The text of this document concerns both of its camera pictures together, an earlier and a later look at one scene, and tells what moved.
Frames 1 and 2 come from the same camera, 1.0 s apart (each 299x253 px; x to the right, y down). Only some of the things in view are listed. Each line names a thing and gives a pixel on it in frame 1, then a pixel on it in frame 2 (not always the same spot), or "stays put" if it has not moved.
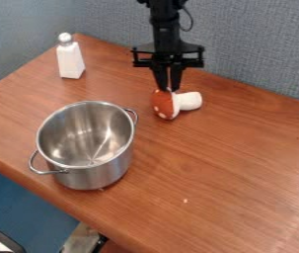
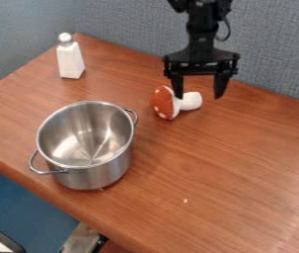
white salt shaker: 70,59 stays put
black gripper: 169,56 to 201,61
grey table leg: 85,240 stays put
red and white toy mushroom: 168,103 stays put
